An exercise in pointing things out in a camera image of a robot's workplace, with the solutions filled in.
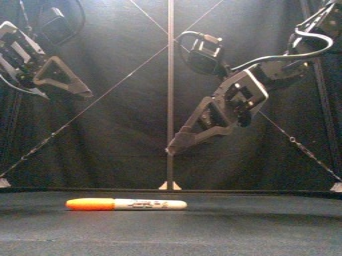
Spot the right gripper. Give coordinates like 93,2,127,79
166,68,271,156

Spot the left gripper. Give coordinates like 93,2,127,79
0,20,95,100

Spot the grey marker pen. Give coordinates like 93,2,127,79
64,197,188,212

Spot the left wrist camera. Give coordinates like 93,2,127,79
36,6,69,45

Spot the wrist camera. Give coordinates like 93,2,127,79
186,31,224,76
36,6,69,45

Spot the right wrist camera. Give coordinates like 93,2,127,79
186,31,224,76

